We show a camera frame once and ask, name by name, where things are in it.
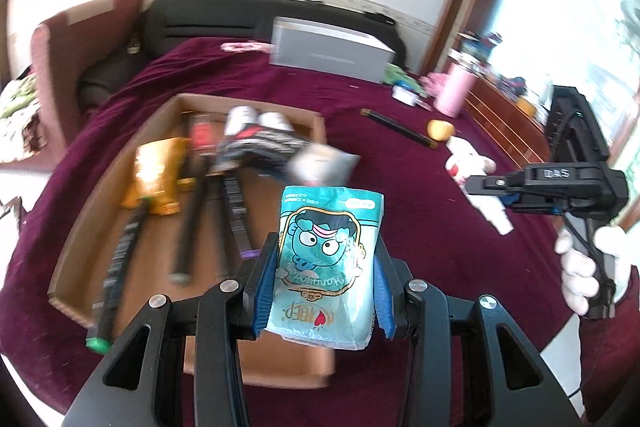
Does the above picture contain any red candle clear packet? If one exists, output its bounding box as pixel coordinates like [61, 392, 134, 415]
[189, 114, 221, 155]

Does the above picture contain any green cloth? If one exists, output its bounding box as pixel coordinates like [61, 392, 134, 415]
[382, 63, 426, 98]

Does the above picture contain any black sofa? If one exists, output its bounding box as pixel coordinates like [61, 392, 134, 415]
[77, 0, 407, 110]

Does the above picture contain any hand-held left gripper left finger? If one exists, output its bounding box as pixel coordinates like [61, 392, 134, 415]
[62, 232, 281, 427]

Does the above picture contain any black marker green cap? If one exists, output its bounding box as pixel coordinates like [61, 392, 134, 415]
[85, 199, 151, 354]

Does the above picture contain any pink bottle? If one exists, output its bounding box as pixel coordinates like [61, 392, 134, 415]
[432, 52, 481, 118]

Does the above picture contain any small white glue bottle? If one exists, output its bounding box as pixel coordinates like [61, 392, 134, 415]
[391, 84, 418, 105]

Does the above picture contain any yellow tape roll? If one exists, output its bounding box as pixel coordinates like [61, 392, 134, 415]
[425, 118, 456, 142]

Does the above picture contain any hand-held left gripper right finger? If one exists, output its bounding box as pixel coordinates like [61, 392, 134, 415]
[372, 234, 583, 427]

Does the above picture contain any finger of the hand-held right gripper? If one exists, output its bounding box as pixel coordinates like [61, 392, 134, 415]
[501, 192, 567, 211]
[465, 174, 526, 196]

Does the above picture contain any black marker olive cap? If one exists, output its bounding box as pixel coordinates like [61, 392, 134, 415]
[361, 107, 440, 151]

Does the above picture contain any yellow snack packet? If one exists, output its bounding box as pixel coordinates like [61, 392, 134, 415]
[120, 138, 188, 217]

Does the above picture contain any floral patterned cloth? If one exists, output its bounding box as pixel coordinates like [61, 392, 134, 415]
[0, 74, 40, 164]

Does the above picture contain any teal cartoon tissue packet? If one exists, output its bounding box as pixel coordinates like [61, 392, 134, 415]
[263, 186, 385, 352]

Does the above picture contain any person's right forearm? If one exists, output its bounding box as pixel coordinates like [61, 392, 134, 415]
[577, 267, 640, 425]

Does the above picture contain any wooden cabinet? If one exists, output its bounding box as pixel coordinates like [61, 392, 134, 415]
[462, 74, 556, 170]

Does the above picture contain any white bottle green label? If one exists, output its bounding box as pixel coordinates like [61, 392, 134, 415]
[222, 106, 258, 140]

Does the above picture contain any brown armchair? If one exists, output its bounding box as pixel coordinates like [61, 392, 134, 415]
[30, 0, 143, 155]

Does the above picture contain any white packet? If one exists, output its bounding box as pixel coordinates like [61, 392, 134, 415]
[287, 143, 362, 186]

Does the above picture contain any white bottle red print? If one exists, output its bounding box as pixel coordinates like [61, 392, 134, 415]
[257, 111, 293, 132]

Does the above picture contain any person's right hand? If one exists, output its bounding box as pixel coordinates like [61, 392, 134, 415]
[554, 226, 636, 317]

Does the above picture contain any grey rectangular box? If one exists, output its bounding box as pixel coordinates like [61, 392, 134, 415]
[270, 17, 397, 84]

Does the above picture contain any black marker yellow cap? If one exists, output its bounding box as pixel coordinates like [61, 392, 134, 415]
[169, 127, 211, 285]

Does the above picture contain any black patterned packet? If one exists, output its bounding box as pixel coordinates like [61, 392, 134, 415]
[212, 127, 313, 180]

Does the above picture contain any shallow cardboard box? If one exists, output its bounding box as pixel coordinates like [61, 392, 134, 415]
[47, 93, 336, 390]

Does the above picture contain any white plush toy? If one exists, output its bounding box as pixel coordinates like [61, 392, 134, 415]
[444, 136, 515, 237]

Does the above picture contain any pink braided rope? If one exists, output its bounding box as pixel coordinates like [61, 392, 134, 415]
[220, 39, 273, 54]

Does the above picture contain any pink cloth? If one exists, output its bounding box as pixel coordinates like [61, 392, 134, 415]
[419, 74, 448, 95]

